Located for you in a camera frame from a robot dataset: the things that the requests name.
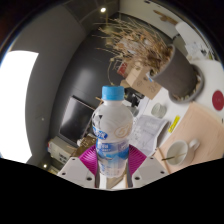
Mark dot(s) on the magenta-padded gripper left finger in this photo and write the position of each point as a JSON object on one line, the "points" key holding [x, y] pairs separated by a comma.
{"points": [[76, 170]]}

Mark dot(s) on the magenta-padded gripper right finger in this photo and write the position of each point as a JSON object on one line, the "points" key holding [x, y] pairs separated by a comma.
{"points": [[148, 170]]}

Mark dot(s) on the blue-capped plastic drink bottle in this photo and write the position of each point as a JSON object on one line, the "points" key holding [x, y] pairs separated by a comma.
{"points": [[112, 133]]}

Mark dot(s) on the white cabinet with pictures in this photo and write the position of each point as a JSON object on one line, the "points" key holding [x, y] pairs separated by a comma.
{"points": [[61, 150]]}

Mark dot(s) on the thin stick in mug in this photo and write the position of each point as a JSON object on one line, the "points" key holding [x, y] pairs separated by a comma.
{"points": [[173, 156]]}

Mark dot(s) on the white ceramic mug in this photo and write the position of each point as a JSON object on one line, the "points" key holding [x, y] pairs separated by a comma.
{"points": [[178, 151]]}

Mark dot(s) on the printed paper sheet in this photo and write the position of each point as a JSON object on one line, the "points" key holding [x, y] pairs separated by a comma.
{"points": [[150, 131]]}

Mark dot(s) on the yellow paper tag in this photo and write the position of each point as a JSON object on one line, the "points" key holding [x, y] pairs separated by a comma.
{"points": [[174, 124]]}

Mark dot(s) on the small white tape roll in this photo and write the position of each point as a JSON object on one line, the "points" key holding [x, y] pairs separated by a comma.
{"points": [[158, 110]]}

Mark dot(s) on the beige mat with wooden slats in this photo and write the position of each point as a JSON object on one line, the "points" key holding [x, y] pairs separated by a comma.
{"points": [[206, 133]]}

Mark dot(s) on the long ceiling light panel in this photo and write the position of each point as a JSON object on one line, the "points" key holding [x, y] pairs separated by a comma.
{"points": [[16, 106]]}

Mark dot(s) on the cardboard box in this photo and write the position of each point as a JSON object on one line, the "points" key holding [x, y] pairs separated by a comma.
{"points": [[143, 81]]}

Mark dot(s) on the flat round red coaster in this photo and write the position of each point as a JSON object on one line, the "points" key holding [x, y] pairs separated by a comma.
{"points": [[218, 100]]}

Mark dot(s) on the dried plant in grey pot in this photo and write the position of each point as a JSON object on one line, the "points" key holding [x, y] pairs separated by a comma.
{"points": [[176, 75]]}

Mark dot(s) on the papers on chair seat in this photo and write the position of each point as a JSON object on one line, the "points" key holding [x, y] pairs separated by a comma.
{"points": [[196, 50]]}

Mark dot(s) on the white plastic chair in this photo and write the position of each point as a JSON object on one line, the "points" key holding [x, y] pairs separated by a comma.
{"points": [[186, 33]]}

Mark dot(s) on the wooden human figure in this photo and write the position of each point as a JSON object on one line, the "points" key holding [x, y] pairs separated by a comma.
{"points": [[165, 16]]}

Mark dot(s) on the ceiling spot lights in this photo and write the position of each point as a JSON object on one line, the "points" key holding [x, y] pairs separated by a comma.
{"points": [[103, 10]]}

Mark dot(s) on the black wall screen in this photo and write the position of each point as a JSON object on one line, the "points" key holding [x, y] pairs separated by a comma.
{"points": [[75, 121]]}

